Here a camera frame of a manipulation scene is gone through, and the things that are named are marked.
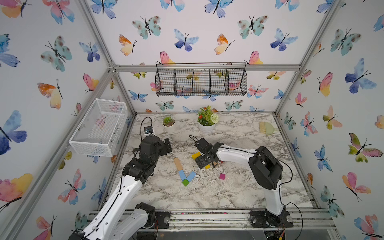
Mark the flowering potted plant white pot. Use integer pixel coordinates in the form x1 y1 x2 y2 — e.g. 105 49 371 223
198 106 220 135

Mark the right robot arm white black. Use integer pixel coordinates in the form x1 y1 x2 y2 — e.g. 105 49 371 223
195 138 294 229

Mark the light blue block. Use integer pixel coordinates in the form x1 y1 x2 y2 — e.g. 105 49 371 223
187 172 197 182
179 170 187 181

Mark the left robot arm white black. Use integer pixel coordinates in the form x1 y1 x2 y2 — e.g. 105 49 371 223
69 135 172 240

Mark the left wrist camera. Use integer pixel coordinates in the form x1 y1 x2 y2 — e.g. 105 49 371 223
144 126 154 135

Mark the green cube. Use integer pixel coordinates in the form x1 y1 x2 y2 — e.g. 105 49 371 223
182 179 190 187

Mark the black wire wall basket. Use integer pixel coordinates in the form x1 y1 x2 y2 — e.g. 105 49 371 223
152 63 248 97

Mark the white mesh wall basket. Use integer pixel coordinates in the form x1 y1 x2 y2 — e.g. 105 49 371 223
69 99 128 157

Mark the small green potted plant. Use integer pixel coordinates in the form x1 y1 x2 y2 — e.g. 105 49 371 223
162 116 176 131

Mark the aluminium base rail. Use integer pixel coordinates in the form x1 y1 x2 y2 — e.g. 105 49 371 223
85 208 337 232

